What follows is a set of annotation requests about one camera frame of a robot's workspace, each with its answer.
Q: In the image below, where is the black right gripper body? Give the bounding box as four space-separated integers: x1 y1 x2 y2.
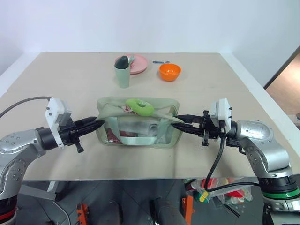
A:
198 110 227 147

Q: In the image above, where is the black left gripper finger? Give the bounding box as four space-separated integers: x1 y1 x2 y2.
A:
74 116 98 128
77 120 105 138

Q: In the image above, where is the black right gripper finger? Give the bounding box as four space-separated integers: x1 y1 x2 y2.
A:
175 114 200 124
172 123 201 136

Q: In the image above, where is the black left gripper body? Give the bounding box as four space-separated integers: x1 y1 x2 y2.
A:
58 118 85 154

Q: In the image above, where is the green pouch with clear window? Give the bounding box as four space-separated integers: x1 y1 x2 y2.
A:
96 96 185 150

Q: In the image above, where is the red packet inside pouch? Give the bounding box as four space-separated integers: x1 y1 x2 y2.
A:
106 127 123 144

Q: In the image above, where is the white cloth inside pouch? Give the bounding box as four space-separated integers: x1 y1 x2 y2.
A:
137 121 165 137

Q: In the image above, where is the orange bowl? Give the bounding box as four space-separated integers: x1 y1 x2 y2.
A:
158 63 182 82

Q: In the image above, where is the pale green cup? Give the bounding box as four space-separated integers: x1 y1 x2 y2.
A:
113 62 131 89

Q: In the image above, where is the clear bag of colourful toys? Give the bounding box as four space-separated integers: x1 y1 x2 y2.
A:
185 177 254 207

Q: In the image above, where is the dark green avocado toy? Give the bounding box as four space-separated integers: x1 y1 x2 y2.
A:
115 55 129 69

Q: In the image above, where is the pink plate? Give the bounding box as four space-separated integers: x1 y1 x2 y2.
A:
114 54 150 75

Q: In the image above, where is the orange metal stand leg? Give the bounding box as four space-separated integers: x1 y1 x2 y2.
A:
181 194 195 225
75 202 89 225

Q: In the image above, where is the dark rounded shape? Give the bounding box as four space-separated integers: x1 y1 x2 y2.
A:
149 197 188 225

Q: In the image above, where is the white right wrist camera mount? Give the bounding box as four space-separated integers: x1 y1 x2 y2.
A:
209 98 233 128

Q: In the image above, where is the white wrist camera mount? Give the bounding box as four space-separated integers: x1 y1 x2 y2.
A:
209 98 233 128
44 96 74 149

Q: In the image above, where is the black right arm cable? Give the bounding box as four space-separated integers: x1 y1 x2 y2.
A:
204 126 261 192

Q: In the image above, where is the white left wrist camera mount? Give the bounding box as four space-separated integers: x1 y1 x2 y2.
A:
44 96 74 149

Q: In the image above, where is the green plush ring keychain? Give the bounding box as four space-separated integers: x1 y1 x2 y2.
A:
125 98 155 117

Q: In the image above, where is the grey left arm cable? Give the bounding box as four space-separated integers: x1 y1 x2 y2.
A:
0 96 51 118

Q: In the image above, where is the white table frame bracket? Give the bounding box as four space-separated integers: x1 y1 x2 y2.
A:
18 180 60 200

